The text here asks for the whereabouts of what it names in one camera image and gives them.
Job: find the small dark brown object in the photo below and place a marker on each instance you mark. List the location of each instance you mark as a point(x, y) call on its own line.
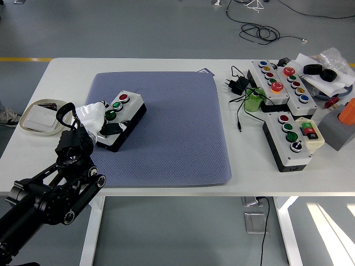
point(50, 106)

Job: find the purple card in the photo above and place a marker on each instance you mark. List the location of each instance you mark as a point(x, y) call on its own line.
point(208, 72)

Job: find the four-button control box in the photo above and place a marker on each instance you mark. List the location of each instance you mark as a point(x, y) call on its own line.
point(134, 105)
point(300, 158)

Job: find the red knob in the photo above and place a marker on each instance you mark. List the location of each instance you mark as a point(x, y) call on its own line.
point(331, 104)

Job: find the blue-grey textured mat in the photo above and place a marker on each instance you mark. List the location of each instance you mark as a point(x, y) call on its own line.
point(180, 138)

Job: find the clear bubble wrap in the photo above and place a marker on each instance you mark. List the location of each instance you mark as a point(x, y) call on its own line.
point(332, 56)

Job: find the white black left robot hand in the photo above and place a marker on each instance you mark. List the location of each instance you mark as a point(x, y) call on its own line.
point(88, 115)

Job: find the black power adapter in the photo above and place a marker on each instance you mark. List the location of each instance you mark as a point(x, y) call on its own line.
point(238, 84)

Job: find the grey block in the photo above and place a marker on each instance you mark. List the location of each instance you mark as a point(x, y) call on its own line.
point(332, 133)

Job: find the cream green-red switch box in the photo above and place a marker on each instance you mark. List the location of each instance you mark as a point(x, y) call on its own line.
point(316, 141)

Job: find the blue-rimmed plate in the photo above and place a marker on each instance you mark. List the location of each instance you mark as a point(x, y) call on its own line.
point(348, 92)

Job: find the orange cylinder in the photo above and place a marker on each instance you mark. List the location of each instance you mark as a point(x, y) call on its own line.
point(348, 113)

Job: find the five-button box lit red mushroom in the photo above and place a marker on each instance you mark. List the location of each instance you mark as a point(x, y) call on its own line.
point(280, 97)

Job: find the white table leg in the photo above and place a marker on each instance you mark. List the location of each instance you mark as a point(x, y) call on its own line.
point(288, 235)
point(91, 235)

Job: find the small black box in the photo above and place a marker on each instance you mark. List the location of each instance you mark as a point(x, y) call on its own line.
point(284, 61)

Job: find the white oval dish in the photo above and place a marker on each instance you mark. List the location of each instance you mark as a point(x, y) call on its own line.
point(30, 106)

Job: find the person's shoe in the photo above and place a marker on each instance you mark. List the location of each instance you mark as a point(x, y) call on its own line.
point(8, 117)

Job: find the white foam sheet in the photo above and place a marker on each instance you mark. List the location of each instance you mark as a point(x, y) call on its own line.
point(332, 86)

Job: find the metal floor socket box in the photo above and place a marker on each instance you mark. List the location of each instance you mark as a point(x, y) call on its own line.
point(253, 223)

